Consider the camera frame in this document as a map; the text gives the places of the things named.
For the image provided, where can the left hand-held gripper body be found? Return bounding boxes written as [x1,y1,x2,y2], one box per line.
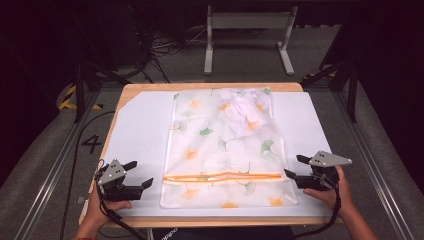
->
[95,158,145,203]

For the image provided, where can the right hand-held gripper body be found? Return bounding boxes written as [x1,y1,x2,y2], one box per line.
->
[294,150,353,192]

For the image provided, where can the leaf print mesh laundry bag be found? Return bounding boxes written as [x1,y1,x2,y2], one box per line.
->
[159,87,299,210]

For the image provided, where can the person's right hand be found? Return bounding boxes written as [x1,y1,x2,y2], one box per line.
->
[302,165,357,218]

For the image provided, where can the person's left hand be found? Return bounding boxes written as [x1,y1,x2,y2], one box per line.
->
[80,181,133,235]

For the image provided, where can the white board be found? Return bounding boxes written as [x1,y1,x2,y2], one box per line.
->
[99,90,335,218]

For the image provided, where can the wooden table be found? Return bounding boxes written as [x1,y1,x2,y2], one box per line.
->
[78,82,344,229]

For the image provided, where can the white garment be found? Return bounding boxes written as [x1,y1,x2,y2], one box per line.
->
[219,87,273,139]

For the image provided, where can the black metal stand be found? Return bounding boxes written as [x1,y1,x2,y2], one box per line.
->
[300,59,360,124]
[73,60,132,124]

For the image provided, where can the yellow black hazard tape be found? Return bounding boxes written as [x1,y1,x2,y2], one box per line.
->
[58,84,104,111]

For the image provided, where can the white metal stand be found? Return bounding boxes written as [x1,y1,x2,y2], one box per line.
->
[203,4,300,77]

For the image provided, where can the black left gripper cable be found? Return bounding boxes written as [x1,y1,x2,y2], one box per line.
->
[94,159,148,240]

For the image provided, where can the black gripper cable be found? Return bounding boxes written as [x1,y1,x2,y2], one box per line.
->
[292,174,343,240]
[94,159,148,240]

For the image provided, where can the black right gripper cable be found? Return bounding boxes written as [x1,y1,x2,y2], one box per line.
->
[292,174,343,240]

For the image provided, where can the black floor cable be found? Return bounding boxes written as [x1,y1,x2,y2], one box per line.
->
[59,110,116,240]

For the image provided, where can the aluminium rail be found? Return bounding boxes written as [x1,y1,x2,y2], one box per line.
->
[332,89,416,240]
[12,89,102,240]

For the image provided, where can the bundle of black cables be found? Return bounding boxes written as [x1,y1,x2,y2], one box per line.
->
[128,6,209,84]

